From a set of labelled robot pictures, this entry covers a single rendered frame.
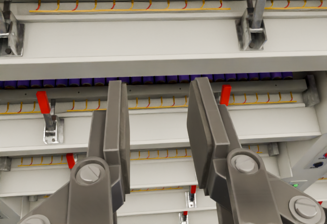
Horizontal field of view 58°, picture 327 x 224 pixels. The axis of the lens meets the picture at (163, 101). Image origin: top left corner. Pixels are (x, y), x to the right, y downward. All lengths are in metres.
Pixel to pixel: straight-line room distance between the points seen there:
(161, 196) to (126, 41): 0.57
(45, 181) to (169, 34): 0.45
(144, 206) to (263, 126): 0.43
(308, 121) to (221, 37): 0.27
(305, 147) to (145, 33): 0.40
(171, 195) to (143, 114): 0.39
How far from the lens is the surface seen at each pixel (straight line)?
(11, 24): 0.35
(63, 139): 0.50
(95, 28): 0.35
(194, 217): 1.03
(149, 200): 0.84
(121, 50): 0.33
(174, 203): 0.84
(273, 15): 0.39
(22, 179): 0.70
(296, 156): 0.66
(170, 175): 0.66
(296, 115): 0.56
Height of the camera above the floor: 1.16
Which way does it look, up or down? 53 degrees down
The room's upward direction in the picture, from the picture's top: 4 degrees clockwise
